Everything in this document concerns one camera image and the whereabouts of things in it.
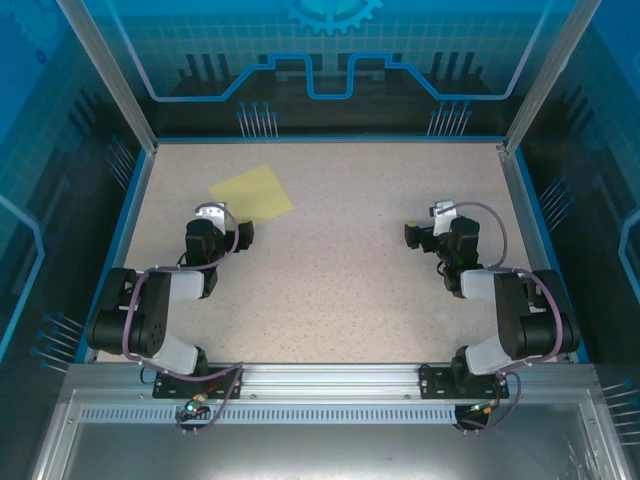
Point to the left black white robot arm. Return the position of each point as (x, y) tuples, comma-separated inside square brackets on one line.
[(150, 310)]

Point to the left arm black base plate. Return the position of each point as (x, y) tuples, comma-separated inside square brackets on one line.
[(170, 387)]

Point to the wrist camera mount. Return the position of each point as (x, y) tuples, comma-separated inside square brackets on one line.
[(440, 215), (210, 210)]

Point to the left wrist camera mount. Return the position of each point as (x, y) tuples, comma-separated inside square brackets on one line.
[(210, 210)]

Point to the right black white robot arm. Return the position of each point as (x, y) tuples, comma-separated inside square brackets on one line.
[(520, 310)]

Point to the metal sheet tray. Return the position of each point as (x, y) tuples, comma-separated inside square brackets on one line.
[(320, 455)]

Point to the aluminium frame post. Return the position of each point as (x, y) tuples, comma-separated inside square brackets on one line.
[(554, 75), (112, 75)]

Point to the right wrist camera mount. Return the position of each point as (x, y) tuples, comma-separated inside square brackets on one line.
[(440, 215)]

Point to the yellow paper sheet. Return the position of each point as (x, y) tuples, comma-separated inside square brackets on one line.
[(250, 192)]

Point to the aluminium table side bar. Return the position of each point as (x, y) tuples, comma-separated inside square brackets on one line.
[(535, 250)]

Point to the blue table side strip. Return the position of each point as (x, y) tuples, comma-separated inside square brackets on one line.
[(550, 250), (116, 250)]

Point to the aluminium mounting rail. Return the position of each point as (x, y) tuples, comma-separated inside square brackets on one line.
[(330, 380)]

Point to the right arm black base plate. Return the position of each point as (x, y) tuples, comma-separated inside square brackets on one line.
[(432, 385)]

